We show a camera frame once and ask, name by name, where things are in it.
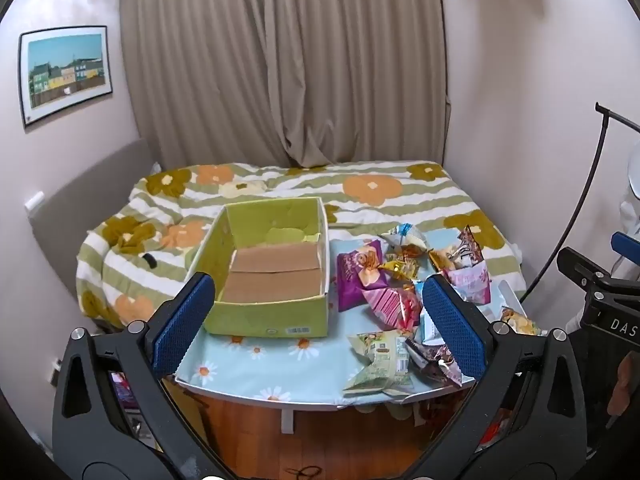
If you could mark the green cardboard box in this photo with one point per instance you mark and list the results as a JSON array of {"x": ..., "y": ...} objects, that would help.
[{"x": 260, "y": 317}]

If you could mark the white cloth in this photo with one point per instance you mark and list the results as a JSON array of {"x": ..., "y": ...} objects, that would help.
[{"x": 629, "y": 210}]

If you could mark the grey headboard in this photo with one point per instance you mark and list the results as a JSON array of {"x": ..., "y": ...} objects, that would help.
[{"x": 90, "y": 190}]

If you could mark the blue white snack packet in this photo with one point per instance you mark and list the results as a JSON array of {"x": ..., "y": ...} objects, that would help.
[{"x": 405, "y": 235}]

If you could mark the beige curtain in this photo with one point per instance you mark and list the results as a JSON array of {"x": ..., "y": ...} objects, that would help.
[{"x": 275, "y": 60}]

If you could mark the light pink snack packet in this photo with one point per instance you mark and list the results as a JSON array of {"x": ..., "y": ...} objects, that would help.
[{"x": 472, "y": 282}]

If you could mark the gold snack packet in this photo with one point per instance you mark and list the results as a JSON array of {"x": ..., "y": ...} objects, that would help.
[{"x": 400, "y": 267}]

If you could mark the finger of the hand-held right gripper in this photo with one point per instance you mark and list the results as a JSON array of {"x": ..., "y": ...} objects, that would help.
[
  {"x": 627, "y": 246},
  {"x": 580, "y": 262}
]

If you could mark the light green snack packet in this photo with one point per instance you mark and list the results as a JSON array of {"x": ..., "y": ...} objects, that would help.
[{"x": 380, "y": 360}]

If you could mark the pale blue snack packet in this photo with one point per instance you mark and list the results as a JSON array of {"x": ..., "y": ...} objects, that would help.
[{"x": 427, "y": 332}]

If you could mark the small black object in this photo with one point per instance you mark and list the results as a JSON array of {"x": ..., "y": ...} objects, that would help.
[{"x": 148, "y": 260}]

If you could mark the framed houses picture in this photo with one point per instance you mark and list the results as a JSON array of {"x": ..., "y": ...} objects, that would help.
[{"x": 65, "y": 70}]

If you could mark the white wall switch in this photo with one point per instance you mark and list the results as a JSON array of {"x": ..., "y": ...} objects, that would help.
[{"x": 35, "y": 203}]

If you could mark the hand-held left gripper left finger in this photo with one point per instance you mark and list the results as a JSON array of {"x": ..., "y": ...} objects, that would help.
[{"x": 187, "y": 320}]

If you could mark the purple snack packet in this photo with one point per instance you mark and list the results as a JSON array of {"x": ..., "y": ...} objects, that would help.
[{"x": 352, "y": 280}]

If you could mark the person's right hand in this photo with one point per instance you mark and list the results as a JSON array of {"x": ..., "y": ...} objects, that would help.
[{"x": 621, "y": 385}]

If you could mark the small brown orange snack packet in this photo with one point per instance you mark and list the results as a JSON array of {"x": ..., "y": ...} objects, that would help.
[{"x": 414, "y": 251}]

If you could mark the floral striped blanket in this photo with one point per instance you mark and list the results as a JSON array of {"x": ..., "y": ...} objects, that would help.
[{"x": 350, "y": 185}]

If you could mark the yellow white snack packet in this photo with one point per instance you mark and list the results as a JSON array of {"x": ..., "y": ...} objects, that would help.
[{"x": 517, "y": 320}]

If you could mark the black lamp stand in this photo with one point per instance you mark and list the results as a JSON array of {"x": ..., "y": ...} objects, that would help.
[{"x": 595, "y": 160}]

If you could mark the dark brown glossy snack packet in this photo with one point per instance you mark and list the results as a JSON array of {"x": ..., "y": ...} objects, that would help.
[{"x": 430, "y": 357}]

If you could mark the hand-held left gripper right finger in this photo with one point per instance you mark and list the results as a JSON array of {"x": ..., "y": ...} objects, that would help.
[{"x": 450, "y": 325}]

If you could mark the white tray with daisy cloth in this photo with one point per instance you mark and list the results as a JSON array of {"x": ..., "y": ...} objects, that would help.
[{"x": 260, "y": 365}]

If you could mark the pink striped snack packet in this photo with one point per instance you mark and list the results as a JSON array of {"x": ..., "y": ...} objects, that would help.
[{"x": 390, "y": 307}]

